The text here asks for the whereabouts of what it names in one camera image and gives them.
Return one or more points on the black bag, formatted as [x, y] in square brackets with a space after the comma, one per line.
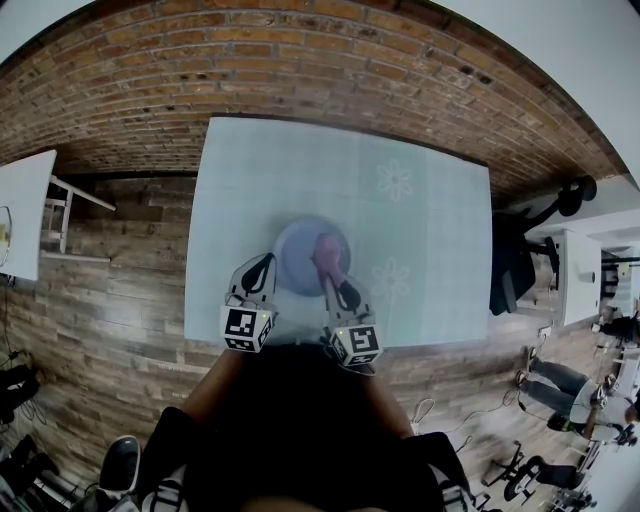
[17, 390]

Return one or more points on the person's black clothed torso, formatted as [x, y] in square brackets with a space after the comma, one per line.
[300, 425]

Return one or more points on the person's right forearm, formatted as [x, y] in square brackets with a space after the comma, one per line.
[390, 405]

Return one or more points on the glass bowl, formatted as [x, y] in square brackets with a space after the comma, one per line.
[4, 235]

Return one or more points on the white desk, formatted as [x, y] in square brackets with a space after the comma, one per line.
[580, 280]

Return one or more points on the purple fleece cloth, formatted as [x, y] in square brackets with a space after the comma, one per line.
[325, 250]

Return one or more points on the person's left forearm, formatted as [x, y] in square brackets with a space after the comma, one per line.
[210, 390]

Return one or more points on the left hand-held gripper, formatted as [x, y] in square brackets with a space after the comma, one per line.
[245, 327]

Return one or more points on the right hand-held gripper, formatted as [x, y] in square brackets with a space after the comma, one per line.
[360, 345]

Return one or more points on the black office chair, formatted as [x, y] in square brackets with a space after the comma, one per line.
[550, 472]
[510, 280]

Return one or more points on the white side table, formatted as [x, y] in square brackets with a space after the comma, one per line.
[25, 210]

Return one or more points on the light blue floral tablecloth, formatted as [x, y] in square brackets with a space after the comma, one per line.
[275, 165]

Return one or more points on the blue round bowl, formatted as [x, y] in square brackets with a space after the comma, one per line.
[295, 250]

